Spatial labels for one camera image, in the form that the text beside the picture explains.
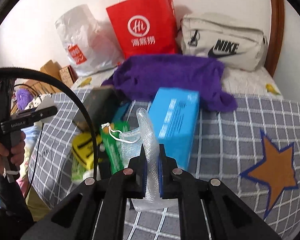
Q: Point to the person's left hand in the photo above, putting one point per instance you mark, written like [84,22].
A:
[16,151]

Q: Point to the blue tissue box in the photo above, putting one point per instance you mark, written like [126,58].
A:
[174,114]

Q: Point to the red paper shopping bag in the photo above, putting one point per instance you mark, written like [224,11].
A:
[144,26]

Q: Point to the purple fluffy towel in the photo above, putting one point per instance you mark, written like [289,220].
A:
[139,78]

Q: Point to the green tissue pack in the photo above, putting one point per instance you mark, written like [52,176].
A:
[113,146]

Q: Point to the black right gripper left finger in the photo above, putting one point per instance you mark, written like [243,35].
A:
[138,180]

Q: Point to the white printed bed sheet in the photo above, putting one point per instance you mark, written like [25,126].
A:
[234,81]

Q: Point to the grey checked blanket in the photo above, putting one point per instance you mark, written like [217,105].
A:
[225,144]

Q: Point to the beige Nike waist bag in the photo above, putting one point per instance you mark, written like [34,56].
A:
[235,43]

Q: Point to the purple plush toy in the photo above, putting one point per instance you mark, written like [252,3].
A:
[23,97]

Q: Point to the person's left forearm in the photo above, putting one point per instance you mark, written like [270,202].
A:
[15,216]

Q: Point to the white Miniso plastic bag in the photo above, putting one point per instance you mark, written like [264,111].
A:
[88,48]

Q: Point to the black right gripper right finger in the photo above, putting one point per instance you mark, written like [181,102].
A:
[168,188]

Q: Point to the wooden furniture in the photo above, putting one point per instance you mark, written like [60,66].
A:
[66,75]

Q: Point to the clear mesh drawstring pouch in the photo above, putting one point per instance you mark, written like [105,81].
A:
[132,143]

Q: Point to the yellow Adidas pouch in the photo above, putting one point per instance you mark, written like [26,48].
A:
[83,151]

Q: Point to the brown wooden bed frame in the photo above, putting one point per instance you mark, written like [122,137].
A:
[276,35]

